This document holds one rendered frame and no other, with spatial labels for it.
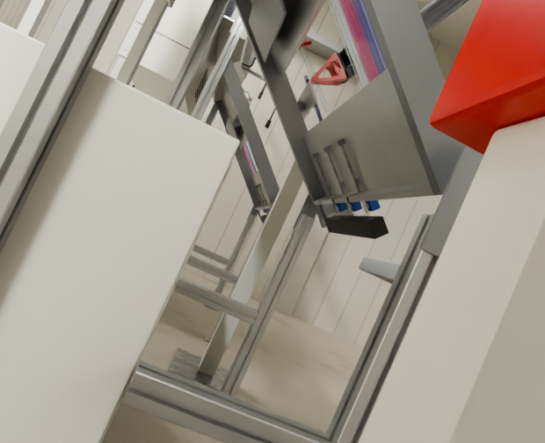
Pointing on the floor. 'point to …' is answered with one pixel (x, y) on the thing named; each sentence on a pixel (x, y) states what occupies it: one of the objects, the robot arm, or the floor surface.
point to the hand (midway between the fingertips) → (315, 79)
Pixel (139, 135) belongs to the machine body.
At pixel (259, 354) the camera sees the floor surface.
